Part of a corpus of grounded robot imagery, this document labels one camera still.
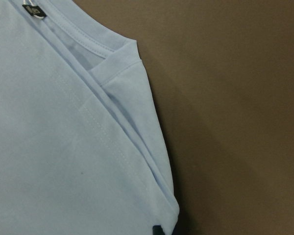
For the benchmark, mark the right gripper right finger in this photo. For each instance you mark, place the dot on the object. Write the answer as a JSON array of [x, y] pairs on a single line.
[[176, 227]]

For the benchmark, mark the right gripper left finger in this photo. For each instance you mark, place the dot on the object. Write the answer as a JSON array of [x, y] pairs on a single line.
[[157, 230]]

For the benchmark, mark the light blue t-shirt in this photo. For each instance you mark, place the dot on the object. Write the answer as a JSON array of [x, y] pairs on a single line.
[[81, 148]]

